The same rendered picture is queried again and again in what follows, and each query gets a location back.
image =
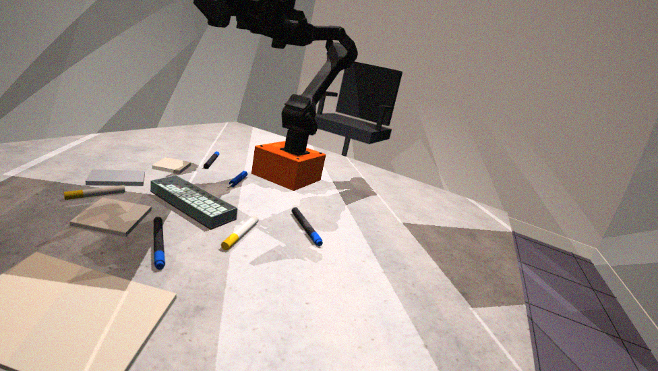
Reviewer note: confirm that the white cylinder with yellow end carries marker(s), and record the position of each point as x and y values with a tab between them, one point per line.
238	234
94	192

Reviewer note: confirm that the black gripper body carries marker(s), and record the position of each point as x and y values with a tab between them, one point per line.
274	18

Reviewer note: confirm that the keyboard with white letter keys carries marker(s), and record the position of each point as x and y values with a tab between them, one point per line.
207	209

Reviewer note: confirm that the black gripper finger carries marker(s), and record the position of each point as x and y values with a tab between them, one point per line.
210	8
253	12

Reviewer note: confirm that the grey stylus with blue tip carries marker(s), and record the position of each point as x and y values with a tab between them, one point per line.
159	250
307	227
210	160

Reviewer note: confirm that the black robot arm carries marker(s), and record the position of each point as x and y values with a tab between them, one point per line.
299	111

